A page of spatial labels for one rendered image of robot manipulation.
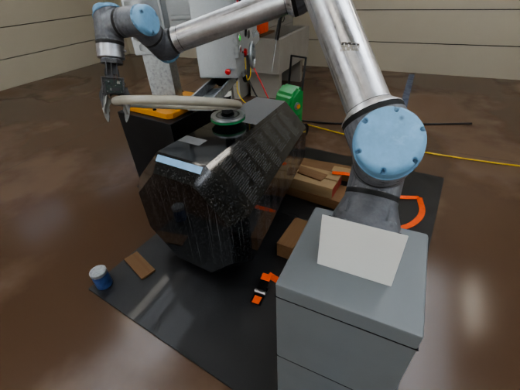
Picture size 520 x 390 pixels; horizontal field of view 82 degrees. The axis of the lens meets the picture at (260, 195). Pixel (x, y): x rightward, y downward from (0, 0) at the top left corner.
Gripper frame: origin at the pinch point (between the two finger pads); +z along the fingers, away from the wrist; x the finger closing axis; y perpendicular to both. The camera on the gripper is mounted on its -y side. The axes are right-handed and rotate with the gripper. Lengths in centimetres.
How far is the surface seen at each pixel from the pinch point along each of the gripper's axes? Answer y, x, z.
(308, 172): -92, 138, 40
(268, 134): -53, 84, 8
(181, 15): -104, 40, -69
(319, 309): 63, 51, 53
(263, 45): -297, 178, -106
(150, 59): -123, 19, -44
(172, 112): -113, 32, -6
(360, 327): 71, 60, 55
